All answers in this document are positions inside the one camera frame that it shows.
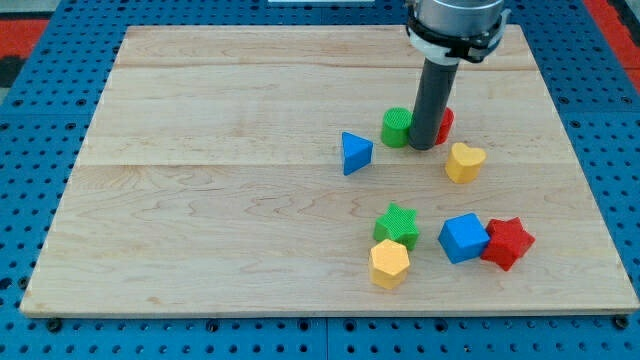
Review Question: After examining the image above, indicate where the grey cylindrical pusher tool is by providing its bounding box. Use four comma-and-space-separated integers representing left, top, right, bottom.
408, 59, 458, 151

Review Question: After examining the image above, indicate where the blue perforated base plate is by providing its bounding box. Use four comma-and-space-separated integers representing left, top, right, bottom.
1, 1, 639, 359

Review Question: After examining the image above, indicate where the yellow hexagon block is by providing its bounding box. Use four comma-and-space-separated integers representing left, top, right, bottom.
368, 239, 411, 290

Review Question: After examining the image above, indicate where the yellow heart block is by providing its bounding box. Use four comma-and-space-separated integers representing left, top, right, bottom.
445, 142, 487, 184

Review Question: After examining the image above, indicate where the wooden board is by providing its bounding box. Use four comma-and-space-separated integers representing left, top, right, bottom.
20, 25, 639, 318

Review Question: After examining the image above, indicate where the red cylinder block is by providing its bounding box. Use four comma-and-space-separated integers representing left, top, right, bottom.
435, 107, 455, 145

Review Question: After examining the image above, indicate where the red star block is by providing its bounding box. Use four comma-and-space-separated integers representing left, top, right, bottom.
480, 217, 535, 271

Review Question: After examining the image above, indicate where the blue triangle block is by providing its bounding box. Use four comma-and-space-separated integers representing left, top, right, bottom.
341, 132, 374, 176

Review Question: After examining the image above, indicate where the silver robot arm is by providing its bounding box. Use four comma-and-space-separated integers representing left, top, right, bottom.
406, 0, 511, 66

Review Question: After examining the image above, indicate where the green cylinder block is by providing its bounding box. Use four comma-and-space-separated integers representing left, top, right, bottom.
381, 107, 412, 148

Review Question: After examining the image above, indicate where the green star block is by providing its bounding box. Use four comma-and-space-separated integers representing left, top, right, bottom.
373, 202, 420, 251

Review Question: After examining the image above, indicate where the blue cube block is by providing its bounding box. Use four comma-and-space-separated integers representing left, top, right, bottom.
438, 213, 490, 264

